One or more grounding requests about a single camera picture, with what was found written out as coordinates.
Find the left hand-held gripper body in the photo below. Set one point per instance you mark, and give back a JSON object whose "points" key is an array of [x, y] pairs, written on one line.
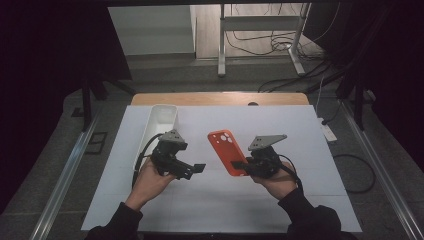
{"points": [[168, 156]]}

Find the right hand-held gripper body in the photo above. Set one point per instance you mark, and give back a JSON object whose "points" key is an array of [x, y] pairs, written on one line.
{"points": [[263, 161]]}

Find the orange phone case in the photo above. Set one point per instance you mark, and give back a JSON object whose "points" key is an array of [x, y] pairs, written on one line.
{"points": [[225, 146]]}

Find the person's right hand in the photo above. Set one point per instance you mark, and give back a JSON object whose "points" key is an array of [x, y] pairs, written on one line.
{"points": [[278, 188]]}

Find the person's left hand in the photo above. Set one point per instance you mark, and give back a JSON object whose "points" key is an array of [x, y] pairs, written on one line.
{"points": [[148, 186]]}

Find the white plastic storage bin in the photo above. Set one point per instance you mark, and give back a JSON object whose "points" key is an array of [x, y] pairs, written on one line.
{"points": [[160, 118]]}

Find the white table cover sheet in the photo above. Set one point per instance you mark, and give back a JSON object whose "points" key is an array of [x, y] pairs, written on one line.
{"points": [[266, 116]]}

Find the white power strip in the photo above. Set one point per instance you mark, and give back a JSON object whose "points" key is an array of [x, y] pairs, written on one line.
{"points": [[329, 132]]}

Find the black metal stand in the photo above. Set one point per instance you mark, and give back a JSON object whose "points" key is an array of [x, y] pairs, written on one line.
{"points": [[359, 106], [86, 106]]}

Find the black curtain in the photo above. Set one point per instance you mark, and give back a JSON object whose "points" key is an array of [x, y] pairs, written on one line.
{"points": [[393, 66], [40, 83]]}

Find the black floor frame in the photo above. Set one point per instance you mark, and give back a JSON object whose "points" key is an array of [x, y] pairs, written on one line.
{"points": [[96, 142]]}

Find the metal floor rail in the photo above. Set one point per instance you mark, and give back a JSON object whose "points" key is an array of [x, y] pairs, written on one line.
{"points": [[383, 176], [63, 186]]}

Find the white wall panel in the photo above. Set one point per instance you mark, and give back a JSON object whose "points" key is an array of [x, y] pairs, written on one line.
{"points": [[150, 30]]}

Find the white metal desk frame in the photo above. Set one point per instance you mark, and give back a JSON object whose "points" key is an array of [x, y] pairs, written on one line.
{"points": [[260, 23]]}

